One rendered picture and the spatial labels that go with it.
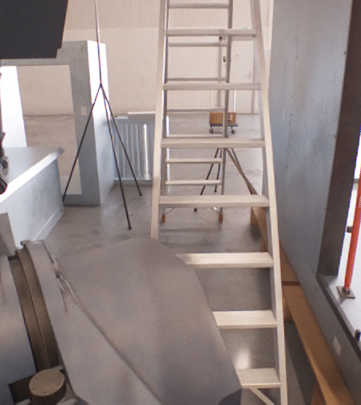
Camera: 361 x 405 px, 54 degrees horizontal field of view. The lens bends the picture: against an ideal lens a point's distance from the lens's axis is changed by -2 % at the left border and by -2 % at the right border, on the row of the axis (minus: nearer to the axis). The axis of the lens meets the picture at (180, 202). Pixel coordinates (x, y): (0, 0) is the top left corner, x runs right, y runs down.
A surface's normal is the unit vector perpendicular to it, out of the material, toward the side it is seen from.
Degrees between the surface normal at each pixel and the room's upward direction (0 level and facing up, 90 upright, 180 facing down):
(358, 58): 90
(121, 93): 90
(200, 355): 16
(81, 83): 90
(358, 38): 90
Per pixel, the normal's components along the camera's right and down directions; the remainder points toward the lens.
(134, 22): -0.04, 0.35
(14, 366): 0.51, 0.08
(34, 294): 0.31, -0.56
